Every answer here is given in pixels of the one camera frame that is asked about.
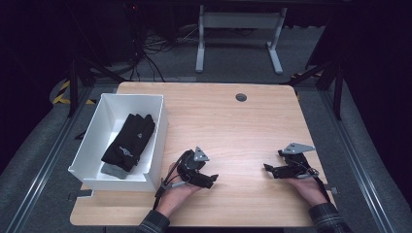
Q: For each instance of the black glove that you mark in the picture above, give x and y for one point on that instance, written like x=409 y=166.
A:
x=129 y=145

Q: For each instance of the grey fluffy mitten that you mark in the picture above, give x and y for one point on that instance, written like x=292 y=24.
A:
x=113 y=171

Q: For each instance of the black tripod stand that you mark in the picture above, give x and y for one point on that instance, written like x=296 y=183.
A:
x=74 y=84
x=338 y=90

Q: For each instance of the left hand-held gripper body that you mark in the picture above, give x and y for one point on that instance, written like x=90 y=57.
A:
x=191 y=165

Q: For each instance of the person's right hand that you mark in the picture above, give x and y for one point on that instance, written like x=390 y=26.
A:
x=307 y=191

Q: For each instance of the person's left hand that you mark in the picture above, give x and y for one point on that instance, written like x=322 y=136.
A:
x=178 y=197

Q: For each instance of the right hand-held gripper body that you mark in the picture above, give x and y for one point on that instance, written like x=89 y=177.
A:
x=296 y=161

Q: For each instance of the white metal desk frame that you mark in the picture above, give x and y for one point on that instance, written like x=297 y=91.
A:
x=239 y=20

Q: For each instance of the yellow and black floor tape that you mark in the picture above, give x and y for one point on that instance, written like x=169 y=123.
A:
x=60 y=97

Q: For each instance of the white plastic box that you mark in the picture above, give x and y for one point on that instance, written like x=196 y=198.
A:
x=155 y=142

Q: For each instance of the aluminium rail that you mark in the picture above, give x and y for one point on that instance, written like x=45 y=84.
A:
x=356 y=168
x=48 y=161

